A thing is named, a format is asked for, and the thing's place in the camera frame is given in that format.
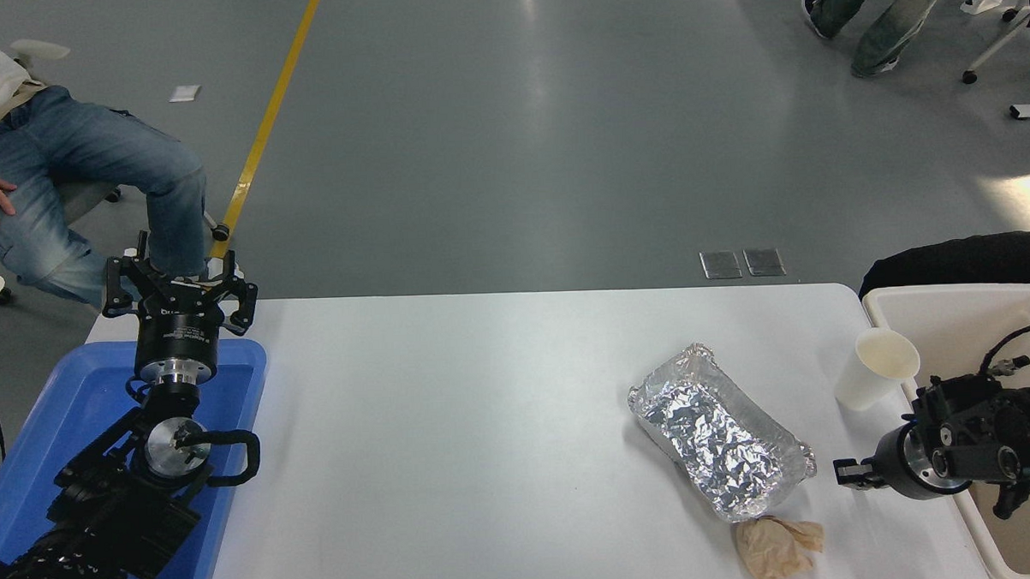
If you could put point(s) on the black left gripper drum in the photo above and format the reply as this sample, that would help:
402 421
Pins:
178 331

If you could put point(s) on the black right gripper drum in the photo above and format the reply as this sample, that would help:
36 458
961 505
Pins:
894 463

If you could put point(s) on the white paper cup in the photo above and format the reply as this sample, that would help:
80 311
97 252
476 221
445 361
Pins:
869 380

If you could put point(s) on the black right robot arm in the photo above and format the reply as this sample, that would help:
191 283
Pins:
1000 444

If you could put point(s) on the crumpled tan paper ball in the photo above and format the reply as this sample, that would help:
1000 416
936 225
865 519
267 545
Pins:
772 550

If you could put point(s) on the blue plastic tray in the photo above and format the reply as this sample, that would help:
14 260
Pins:
73 399

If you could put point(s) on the seated person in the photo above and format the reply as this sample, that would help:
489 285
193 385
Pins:
73 151

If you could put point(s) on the crumpled foil tray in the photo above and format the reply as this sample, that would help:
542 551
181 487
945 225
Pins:
717 437

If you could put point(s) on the large pale bin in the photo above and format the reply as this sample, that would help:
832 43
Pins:
953 317

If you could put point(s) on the white paper scrap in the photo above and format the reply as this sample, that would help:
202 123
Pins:
185 93

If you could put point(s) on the person in black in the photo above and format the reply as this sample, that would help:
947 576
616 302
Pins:
951 261

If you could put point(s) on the metal floor plate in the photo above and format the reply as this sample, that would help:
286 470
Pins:
764 262
721 264

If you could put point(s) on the white office chair base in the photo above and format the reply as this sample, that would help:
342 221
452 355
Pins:
999 41

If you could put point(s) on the standing person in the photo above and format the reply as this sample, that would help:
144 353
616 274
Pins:
882 19

